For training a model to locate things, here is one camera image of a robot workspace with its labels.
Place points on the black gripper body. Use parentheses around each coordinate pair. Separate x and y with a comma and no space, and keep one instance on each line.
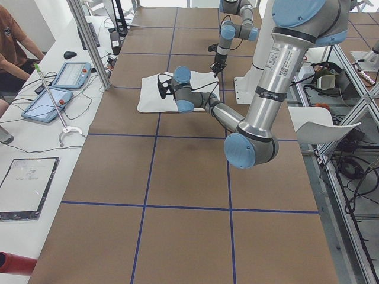
(175,96)
(219,58)

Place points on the white long-sleeve printed shirt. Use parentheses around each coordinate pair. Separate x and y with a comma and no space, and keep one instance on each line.
(150,100)

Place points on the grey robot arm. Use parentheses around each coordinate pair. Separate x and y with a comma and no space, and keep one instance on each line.
(229,30)
(298,26)

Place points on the dark box with white label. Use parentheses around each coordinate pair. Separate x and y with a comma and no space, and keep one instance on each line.
(115,42)

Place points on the upper teach pendant tablet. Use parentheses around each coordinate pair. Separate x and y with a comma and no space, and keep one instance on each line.
(72,75)

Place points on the teach pendant tablet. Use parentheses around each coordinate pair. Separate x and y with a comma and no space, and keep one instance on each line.
(72,75)
(42,109)

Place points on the black computer mouse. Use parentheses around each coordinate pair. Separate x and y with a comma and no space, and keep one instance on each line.
(69,54)

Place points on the white plastic chair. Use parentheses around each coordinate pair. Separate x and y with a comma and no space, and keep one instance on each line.
(314,125)

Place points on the lower teach pendant tablet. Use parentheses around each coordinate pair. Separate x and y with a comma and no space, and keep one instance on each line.
(42,109)

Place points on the person in brown shirt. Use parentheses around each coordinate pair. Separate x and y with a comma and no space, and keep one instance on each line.
(18,54)

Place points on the silver framed document tray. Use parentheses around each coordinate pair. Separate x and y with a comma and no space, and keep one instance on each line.
(25,186)

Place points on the red fire extinguisher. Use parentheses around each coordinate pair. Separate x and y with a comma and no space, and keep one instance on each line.
(17,265)

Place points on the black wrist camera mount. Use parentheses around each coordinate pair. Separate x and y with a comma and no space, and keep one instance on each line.
(162,90)
(212,48)

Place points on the grey aluminium profile post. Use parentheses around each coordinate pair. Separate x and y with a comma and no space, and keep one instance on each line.
(79,16)

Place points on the aluminium frame rail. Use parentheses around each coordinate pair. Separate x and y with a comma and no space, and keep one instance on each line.
(350,165)

